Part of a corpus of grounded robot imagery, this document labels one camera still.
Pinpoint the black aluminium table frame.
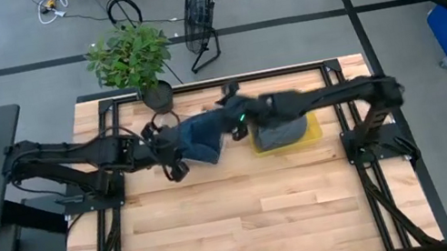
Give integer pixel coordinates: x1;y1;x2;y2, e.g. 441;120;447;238
29;44;447;251

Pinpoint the black plant pot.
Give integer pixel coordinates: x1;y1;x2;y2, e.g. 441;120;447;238
139;77;178;117

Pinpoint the grey fabric cap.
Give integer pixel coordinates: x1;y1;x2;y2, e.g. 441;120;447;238
250;113;313;154

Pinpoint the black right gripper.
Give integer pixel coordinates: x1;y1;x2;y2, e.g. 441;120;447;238
213;75;277;145

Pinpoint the green leafy potted tree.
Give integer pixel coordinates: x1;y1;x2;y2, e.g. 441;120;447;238
80;17;178;100

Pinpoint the coiled black cable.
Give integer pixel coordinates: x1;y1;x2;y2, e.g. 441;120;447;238
104;0;144;29

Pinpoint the black floor fan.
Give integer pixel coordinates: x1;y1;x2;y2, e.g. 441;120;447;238
176;0;231;76

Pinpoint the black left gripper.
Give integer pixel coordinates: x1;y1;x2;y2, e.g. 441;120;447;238
135;120;193;189

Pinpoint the white cable bundle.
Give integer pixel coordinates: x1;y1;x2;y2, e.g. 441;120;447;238
28;0;88;28

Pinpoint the blue denim cap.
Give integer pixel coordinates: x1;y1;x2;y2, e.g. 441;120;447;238
170;107;233;171

